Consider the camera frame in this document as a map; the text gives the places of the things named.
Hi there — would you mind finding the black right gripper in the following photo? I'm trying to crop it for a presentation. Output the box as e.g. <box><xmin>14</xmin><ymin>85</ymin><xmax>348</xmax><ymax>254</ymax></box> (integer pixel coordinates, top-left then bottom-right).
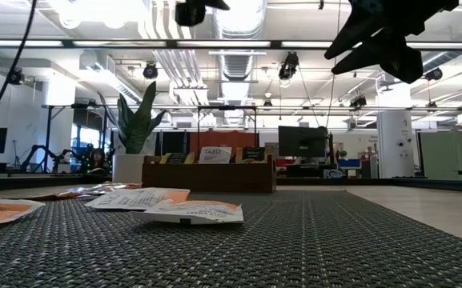
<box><xmin>323</xmin><ymin>0</ymin><xmax>460</xmax><ymax>85</ymax></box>

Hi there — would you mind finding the green yellow tea packet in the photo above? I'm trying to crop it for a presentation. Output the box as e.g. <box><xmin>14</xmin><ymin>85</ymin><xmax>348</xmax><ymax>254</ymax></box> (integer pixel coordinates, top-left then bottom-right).
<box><xmin>66</xmin><ymin>182</ymin><xmax>143</xmax><ymax>197</ymax></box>
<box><xmin>159</xmin><ymin>151</ymin><xmax>196</xmax><ymax>165</ymax></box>

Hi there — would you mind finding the brown wooden tea tray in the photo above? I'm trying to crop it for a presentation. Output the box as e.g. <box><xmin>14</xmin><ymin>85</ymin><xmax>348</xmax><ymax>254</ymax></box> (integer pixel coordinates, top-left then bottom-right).
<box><xmin>141</xmin><ymin>154</ymin><xmax>278</xmax><ymax>194</ymax></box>

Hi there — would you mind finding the orange red tea packet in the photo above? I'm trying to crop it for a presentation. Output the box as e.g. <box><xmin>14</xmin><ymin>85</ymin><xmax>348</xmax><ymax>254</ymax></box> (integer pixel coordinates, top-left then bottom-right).
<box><xmin>12</xmin><ymin>190</ymin><xmax>95</xmax><ymax>202</ymax></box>

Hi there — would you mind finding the black ceiling spotlight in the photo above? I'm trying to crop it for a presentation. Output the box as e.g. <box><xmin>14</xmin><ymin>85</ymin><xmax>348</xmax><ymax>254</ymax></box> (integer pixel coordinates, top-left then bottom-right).
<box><xmin>349</xmin><ymin>94</ymin><xmax>368</xmax><ymax>109</ymax></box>
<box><xmin>142</xmin><ymin>62</ymin><xmax>159</xmax><ymax>80</ymax></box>
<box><xmin>424</xmin><ymin>66</ymin><xmax>444</xmax><ymax>82</ymax></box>
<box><xmin>6</xmin><ymin>67</ymin><xmax>26</xmax><ymax>86</ymax></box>
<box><xmin>277</xmin><ymin>50</ymin><xmax>300</xmax><ymax>81</ymax></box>

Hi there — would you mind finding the white round pillar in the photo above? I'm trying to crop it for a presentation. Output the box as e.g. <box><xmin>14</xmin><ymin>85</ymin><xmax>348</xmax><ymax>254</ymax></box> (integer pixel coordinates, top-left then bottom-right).
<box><xmin>376</xmin><ymin>110</ymin><xmax>416</xmax><ymax>179</ymax></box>

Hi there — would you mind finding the blue box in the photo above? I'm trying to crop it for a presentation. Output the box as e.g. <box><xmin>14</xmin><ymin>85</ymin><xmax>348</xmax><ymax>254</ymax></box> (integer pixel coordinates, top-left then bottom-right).
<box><xmin>337</xmin><ymin>158</ymin><xmax>362</xmax><ymax>169</ymax></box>

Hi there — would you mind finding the black computer monitor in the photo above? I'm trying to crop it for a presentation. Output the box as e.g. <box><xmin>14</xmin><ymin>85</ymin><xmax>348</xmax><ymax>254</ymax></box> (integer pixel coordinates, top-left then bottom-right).
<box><xmin>277</xmin><ymin>125</ymin><xmax>328</xmax><ymax>158</ymax></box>

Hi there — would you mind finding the green partition panel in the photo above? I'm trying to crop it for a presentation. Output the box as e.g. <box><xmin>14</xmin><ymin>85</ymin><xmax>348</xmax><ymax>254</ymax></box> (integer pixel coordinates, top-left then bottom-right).
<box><xmin>420</xmin><ymin>130</ymin><xmax>462</xmax><ymax>180</ymax></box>

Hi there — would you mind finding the orange partition panel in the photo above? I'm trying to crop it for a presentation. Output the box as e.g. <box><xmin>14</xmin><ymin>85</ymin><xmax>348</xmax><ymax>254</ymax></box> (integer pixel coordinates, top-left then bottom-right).
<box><xmin>189</xmin><ymin>130</ymin><xmax>260</xmax><ymax>155</ymax></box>

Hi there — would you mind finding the snake plant in white pot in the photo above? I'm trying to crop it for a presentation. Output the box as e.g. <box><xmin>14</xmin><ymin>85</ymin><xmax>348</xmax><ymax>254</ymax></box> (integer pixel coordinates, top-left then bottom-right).
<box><xmin>98</xmin><ymin>82</ymin><xmax>168</xmax><ymax>185</ymax></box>

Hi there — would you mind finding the grey woven placemat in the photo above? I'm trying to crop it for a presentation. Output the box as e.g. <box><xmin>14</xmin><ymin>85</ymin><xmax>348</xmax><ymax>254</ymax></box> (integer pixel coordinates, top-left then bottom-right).
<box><xmin>0</xmin><ymin>190</ymin><xmax>462</xmax><ymax>288</ymax></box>

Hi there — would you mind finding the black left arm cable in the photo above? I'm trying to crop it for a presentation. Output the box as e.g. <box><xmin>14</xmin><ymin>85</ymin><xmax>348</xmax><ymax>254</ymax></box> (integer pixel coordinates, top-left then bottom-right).
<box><xmin>0</xmin><ymin>0</ymin><xmax>38</xmax><ymax>141</ymax></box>

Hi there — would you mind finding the black metal rig frame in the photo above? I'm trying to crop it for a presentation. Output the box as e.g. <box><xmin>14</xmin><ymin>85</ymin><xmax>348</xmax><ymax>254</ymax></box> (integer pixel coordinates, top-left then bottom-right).
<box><xmin>0</xmin><ymin>38</ymin><xmax>462</xmax><ymax>193</ymax></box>

